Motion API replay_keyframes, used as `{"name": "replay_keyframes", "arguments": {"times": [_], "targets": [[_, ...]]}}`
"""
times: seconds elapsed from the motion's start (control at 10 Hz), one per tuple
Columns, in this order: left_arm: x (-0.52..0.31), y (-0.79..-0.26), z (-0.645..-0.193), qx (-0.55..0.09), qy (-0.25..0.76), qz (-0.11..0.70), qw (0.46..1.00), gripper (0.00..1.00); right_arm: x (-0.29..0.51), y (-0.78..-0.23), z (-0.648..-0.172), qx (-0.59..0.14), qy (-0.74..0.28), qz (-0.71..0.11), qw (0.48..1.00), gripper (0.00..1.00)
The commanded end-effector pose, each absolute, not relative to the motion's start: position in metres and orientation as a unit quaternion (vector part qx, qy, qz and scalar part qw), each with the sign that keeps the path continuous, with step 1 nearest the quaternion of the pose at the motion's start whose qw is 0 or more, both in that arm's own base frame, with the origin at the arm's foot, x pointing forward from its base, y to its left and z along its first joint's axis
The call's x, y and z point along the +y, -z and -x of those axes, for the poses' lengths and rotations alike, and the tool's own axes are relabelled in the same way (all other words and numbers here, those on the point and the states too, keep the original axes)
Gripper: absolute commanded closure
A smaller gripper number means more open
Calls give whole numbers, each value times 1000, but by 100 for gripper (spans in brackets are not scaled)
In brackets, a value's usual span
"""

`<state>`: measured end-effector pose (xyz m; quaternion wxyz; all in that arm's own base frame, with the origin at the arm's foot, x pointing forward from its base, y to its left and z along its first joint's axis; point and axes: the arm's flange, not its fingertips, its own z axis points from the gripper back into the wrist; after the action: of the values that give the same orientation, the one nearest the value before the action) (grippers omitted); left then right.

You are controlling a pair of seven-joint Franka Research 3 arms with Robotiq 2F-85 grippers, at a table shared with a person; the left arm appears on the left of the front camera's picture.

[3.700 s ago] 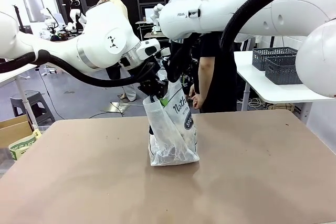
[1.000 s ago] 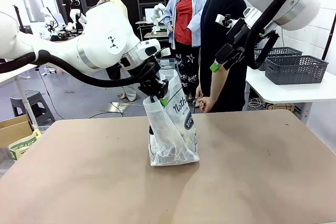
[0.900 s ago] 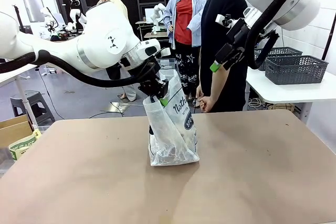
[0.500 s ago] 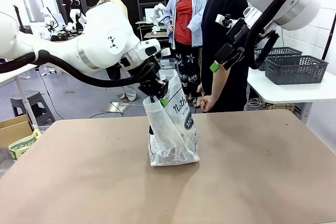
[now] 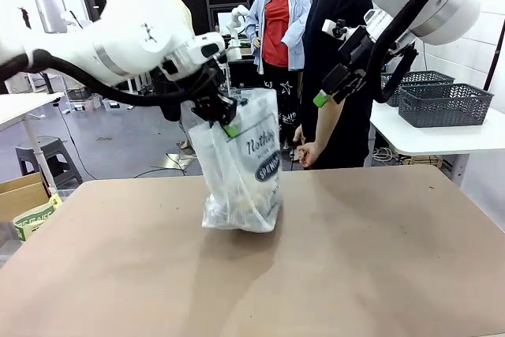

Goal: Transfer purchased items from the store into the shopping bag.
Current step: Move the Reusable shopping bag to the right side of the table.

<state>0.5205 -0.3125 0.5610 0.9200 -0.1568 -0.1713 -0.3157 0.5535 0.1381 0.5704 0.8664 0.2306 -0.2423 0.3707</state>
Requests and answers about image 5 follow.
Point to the black green-tipped right gripper finger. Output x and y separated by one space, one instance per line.
351 86
329 86

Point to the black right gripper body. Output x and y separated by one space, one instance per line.
357 55

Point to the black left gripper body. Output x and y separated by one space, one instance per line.
209 96

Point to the translucent white printed shopping bag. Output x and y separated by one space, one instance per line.
240 171

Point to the dark grey plastic basket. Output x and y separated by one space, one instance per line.
446 106
426 77

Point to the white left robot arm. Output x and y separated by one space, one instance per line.
126 33

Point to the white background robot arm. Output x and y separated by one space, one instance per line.
238 21

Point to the person's left forearm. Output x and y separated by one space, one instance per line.
324 124

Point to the green printed paper bag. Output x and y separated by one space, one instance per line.
35 218

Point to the person's left hand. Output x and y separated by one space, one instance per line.
309 154

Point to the person in black t-shirt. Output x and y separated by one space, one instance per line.
339 37

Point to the person in red shirt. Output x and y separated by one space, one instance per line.
280 37

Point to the clear plastic storage box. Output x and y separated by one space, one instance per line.
114 105

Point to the white table with white legs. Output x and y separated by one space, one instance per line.
434 139

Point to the black slanted light stand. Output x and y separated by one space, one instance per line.
495 57

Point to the grey plastic stool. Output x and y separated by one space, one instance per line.
51 155

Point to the white table with slim leg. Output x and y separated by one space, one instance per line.
23 108

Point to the black tripod with clamp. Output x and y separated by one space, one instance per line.
25 17

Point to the brown cardboard box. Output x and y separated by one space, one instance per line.
23 195

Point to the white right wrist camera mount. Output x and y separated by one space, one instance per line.
347 27

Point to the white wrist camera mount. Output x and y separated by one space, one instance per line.
347 27
229 49

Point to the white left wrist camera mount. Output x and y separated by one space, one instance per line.
229 49

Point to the grey wall panel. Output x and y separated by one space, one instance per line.
50 11

